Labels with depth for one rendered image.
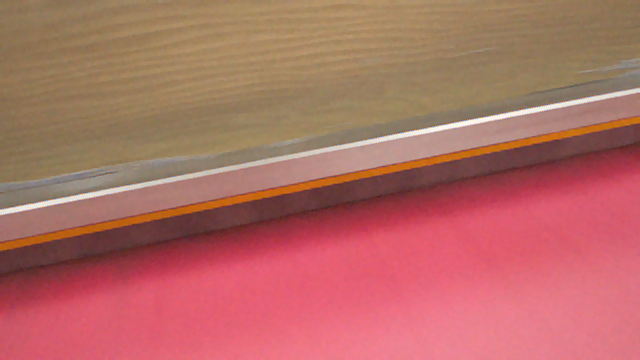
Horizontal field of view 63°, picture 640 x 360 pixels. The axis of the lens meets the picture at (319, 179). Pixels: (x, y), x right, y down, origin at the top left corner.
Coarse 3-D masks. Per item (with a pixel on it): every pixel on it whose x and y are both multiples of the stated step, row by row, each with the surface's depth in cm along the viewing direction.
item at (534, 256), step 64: (448, 192) 21; (512, 192) 20; (576, 192) 20; (384, 256) 18; (448, 256) 17; (512, 256) 17; (576, 256) 17; (384, 320) 15; (448, 320) 15; (512, 320) 15; (576, 320) 14
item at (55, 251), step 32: (480, 160) 20; (512, 160) 20; (544, 160) 21; (320, 192) 19; (352, 192) 20; (384, 192) 20; (160, 224) 18; (192, 224) 19; (224, 224) 19; (0, 256) 18; (32, 256) 18; (64, 256) 18
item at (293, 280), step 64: (128, 256) 20; (192, 256) 19; (256, 256) 19; (320, 256) 18; (0, 320) 17; (64, 320) 17; (128, 320) 16; (192, 320) 16; (256, 320) 16; (320, 320) 15
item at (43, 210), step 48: (528, 96) 18; (576, 96) 17; (624, 96) 17; (288, 144) 17; (336, 144) 16; (384, 144) 16; (432, 144) 17; (480, 144) 17; (48, 192) 16; (96, 192) 15; (144, 192) 15; (192, 192) 16; (240, 192) 16; (0, 240) 15
